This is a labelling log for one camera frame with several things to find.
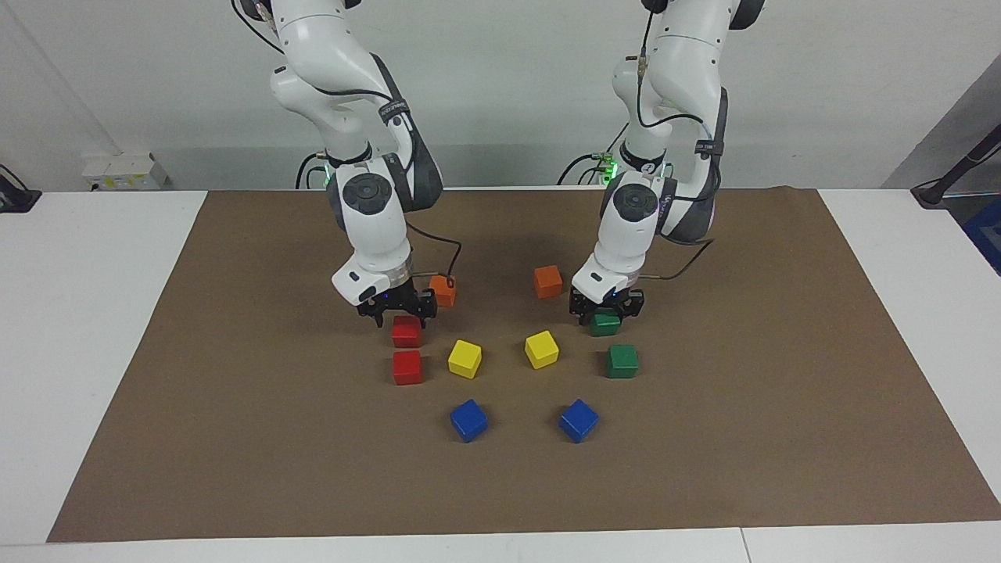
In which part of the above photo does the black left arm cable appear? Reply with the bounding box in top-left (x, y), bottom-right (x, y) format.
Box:
top-left (635, 0), bottom-right (716, 281)

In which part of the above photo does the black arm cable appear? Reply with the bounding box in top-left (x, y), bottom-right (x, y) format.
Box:
top-left (231, 0), bottom-right (464, 282)
top-left (635, 0), bottom-right (716, 281)

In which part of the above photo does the black left base cable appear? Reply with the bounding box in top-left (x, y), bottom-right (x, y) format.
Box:
top-left (557, 149), bottom-right (620, 187)

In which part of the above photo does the black base cable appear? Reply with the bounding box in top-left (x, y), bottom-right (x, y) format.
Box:
top-left (557, 149), bottom-right (620, 187)
top-left (295, 151), bottom-right (331, 190)

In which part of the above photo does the blue wooden cube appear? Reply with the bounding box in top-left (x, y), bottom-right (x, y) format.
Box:
top-left (449, 399), bottom-right (490, 443)
top-left (558, 399), bottom-right (600, 444)

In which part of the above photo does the black right base cable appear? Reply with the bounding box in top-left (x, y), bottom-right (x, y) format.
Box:
top-left (295, 151), bottom-right (331, 190)

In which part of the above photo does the brown table mat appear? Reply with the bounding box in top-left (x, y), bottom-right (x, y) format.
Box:
top-left (45, 186), bottom-right (1001, 544)

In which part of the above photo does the black clamp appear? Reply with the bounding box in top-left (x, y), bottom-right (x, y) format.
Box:
top-left (0, 164), bottom-right (41, 213)

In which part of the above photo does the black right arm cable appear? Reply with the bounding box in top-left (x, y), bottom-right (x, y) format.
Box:
top-left (231, 0), bottom-right (464, 282)

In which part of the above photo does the blue object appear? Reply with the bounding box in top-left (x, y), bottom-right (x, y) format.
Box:
top-left (960, 195), bottom-right (1001, 276)

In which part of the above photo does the white power box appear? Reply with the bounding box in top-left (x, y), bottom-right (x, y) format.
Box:
top-left (82, 152), bottom-right (169, 192)

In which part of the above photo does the black stand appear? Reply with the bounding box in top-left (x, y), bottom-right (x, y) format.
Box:
top-left (911, 125), bottom-right (1001, 209)

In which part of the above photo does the yellow wooden cube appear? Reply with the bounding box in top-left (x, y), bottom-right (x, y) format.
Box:
top-left (447, 339), bottom-right (483, 380)
top-left (524, 330), bottom-right (561, 370)

